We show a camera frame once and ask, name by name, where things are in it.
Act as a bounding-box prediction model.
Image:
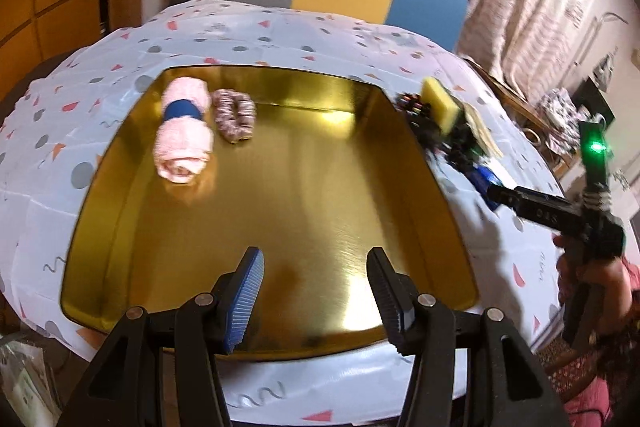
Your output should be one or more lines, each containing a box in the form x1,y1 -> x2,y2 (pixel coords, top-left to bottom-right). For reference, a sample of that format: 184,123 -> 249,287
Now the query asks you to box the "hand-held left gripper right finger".
366,247 -> 571,427

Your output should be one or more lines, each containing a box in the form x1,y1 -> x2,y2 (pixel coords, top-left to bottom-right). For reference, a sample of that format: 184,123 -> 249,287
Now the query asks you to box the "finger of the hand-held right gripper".
470,163 -> 525,219

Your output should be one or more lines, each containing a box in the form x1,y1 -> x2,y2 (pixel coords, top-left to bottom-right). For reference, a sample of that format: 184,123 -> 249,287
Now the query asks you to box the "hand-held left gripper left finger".
60,247 -> 266,427

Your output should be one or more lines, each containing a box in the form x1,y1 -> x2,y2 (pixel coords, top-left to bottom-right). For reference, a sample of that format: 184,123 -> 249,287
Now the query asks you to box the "yellow green sponge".
420,77 -> 463,132

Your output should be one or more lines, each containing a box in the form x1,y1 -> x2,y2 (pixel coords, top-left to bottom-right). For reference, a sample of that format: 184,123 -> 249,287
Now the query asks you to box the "gold metal tray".
60,66 -> 478,360

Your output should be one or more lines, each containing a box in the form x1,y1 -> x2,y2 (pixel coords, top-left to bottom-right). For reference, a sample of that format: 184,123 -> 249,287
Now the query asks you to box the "person's right hand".
552,232 -> 633,340

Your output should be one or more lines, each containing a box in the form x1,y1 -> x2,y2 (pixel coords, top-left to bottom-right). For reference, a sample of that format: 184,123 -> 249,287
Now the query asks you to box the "black green fabric item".
440,124 -> 488,172

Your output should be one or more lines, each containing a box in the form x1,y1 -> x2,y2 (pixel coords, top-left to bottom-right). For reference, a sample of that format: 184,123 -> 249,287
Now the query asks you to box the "cream cloth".
462,102 -> 503,158

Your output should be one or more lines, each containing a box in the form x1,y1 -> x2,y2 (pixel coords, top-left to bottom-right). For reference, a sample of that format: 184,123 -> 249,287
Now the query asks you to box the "wooden side table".
470,57 -> 571,172

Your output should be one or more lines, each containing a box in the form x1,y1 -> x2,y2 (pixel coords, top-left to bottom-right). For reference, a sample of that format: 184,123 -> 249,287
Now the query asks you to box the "patterned fabric bundle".
541,87 -> 585,130

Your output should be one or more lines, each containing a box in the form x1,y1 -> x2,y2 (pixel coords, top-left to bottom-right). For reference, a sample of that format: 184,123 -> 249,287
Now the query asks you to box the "person's red patterned clothing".
542,252 -> 640,427

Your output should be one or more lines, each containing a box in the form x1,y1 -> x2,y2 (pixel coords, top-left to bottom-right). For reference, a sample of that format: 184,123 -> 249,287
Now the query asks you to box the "pink rolled towel blue band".
154,77 -> 217,186

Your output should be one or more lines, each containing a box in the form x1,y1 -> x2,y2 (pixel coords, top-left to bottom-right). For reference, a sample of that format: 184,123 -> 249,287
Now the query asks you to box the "pink patterned scrunchie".
212,88 -> 257,144

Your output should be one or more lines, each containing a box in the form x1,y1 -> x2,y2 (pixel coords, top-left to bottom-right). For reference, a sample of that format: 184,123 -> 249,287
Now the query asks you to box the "clear plastic bag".
0,334 -> 66,427

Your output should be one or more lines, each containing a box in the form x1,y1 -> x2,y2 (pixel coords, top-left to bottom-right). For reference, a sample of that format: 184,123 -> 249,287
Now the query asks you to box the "white patterned tablecloth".
0,0 -> 576,427

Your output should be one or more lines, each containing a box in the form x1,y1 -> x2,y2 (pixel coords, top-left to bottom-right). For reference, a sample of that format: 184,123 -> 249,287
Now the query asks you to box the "black beaded hair tie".
395,91 -> 435,148

